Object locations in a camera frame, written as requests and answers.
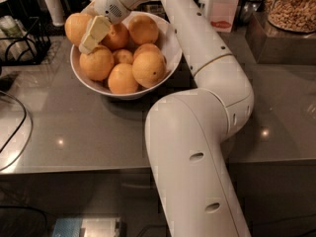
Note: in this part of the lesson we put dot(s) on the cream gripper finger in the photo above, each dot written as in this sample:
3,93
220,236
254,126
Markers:
90,9
97,29

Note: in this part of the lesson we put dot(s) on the orange at back right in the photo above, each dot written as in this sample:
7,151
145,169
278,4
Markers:
143,29

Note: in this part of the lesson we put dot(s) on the large orange on bowl rim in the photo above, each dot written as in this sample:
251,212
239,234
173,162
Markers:
75,27

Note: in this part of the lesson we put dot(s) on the orange at front middle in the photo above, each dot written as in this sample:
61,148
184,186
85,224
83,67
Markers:
121,80

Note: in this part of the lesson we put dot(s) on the small orange in centre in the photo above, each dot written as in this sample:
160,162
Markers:
123,56

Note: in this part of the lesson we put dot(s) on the orange behind front right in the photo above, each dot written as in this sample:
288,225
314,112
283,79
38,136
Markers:
147,47

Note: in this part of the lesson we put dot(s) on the tea bag organiser box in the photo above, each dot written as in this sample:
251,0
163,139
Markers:
155,8

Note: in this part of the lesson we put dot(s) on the steel container box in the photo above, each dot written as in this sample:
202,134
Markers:
270,45

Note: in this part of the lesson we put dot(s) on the large orange at front right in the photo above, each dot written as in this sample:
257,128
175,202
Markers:
149,68

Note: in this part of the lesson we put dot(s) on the white ceramic bowl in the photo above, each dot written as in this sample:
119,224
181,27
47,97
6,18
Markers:
168,44

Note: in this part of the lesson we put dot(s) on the white paper cup stack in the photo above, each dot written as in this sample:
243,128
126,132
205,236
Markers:
56,12

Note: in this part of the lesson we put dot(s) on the black wire rack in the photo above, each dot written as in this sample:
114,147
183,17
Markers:
20,45

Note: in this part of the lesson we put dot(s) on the blue and silver device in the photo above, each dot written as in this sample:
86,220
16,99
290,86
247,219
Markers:
88,227

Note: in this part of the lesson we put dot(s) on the white napkin dispenser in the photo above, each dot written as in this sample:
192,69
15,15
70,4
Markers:
220,13

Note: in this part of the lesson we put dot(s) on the orange at back middle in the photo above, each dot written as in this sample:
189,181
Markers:
118,37

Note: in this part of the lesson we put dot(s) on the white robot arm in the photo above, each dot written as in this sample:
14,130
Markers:
184,130

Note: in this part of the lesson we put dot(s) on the orange at front left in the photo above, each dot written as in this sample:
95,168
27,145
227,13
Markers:
98,64

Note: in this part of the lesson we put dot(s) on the tray of nuts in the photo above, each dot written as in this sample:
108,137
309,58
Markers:
298,16

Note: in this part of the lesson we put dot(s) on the metal serving spoon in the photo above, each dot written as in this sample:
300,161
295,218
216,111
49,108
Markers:
248,9

